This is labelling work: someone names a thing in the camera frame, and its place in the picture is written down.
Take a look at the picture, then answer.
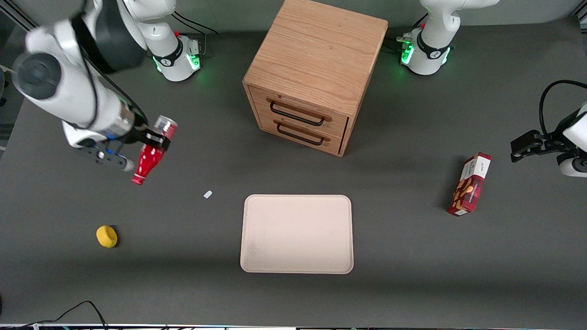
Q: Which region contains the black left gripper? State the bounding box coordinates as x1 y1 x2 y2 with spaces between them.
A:
510 121 575 163

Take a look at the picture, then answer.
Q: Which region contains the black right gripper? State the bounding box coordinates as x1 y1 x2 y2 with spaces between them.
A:
120 122 172 151

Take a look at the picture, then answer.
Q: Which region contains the red coke bottle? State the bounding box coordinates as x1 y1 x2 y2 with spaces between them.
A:
131 115 178 186

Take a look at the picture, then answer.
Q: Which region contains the beige plastic tray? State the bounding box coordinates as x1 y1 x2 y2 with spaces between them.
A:
240 194 354 275

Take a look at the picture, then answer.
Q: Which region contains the red snack box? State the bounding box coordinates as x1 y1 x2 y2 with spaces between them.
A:
448 152 493 217

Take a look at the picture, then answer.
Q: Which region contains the yellow lemon-shaped sponge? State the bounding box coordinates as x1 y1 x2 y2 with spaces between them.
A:
96 225 118 248

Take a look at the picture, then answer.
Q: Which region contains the wooden drawer front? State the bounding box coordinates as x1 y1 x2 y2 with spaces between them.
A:
250 85 350 138
258 112 345 155

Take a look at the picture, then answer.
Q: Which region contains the wooden drawer cabinet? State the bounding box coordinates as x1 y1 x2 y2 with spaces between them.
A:
243 0 389 157

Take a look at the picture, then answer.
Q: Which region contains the black looped gripper cable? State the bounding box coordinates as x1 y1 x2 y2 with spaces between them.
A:
538 80 587 136

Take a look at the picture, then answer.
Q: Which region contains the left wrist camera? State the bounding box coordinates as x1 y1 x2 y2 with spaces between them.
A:
557 154 587 178

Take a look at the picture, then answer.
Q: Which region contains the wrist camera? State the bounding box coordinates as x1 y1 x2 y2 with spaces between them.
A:
77 142 136 174
557 154 587 178

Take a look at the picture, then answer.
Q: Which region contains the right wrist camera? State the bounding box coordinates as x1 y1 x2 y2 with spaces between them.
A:
77 142 136 174

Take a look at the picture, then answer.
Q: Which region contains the black right arm base cable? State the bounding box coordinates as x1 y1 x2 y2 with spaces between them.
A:
171 11 219 35

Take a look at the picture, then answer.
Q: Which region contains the black arm base cable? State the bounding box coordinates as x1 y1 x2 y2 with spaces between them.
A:
171 11 219 35
383 36 408 53

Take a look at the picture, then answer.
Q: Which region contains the black metal drawer handle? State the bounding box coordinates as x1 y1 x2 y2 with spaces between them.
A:
269 98 332 127
275 120 332 147

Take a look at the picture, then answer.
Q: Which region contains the black left arm base cable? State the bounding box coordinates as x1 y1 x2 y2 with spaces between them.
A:
383 36 408 53

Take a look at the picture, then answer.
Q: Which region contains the black table-edge cable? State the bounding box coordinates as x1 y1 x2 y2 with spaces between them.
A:
0 300 110 330

